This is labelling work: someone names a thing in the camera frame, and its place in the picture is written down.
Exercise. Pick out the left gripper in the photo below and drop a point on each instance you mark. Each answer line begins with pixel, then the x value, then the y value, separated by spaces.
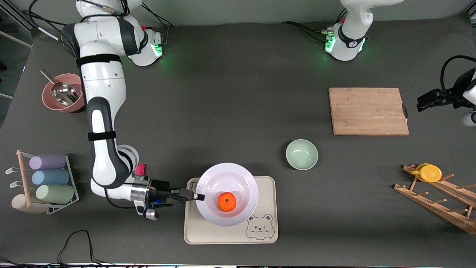
pixel 449 95

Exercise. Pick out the blue cup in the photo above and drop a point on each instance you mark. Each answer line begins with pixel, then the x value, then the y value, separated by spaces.
pixel 50 177

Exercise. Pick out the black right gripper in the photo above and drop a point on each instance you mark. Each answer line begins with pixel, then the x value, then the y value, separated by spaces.
pixel 161 191

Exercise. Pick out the beige cup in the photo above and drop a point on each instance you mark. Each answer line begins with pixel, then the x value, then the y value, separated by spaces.
pixel 20 206

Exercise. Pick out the pink folded cloth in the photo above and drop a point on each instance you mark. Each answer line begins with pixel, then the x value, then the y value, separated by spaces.
pixel 140 170

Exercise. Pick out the yellow cup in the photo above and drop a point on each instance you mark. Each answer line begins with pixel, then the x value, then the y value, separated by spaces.
pixel 429 173

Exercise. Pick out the green cup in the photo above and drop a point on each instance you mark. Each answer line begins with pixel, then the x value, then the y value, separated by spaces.
pixel 55 194

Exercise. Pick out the light green bowl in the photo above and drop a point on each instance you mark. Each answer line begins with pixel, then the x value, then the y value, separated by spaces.
pixel 302 154

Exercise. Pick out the wooden cutting board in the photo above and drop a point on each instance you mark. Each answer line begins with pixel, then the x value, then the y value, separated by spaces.
pixel 368 111

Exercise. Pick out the beige bear print tray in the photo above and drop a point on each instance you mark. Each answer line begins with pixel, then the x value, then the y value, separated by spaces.
pixel 219 234

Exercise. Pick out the metal scoop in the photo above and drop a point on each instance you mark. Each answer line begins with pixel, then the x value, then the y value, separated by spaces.
pixel 65 93

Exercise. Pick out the purple cup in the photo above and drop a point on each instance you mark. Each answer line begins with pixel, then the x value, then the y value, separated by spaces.
pixel 47 162

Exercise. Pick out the pink bowl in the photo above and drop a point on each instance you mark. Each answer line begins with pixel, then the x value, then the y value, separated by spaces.
pixel 50 100

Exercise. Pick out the white round plate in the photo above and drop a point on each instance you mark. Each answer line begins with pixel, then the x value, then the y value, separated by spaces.
pixel 230 178

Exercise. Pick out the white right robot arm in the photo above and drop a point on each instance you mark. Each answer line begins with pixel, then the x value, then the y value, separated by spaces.
pixel 102 111

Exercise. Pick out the orange fruit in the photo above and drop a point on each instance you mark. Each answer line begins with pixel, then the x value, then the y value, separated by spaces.
pixel 227 202

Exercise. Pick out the wooden peg drying rack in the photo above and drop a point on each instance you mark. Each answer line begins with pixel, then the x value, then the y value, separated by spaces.
pixel 438 203

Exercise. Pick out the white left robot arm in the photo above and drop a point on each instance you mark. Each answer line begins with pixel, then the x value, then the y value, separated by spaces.
pixel 349 33

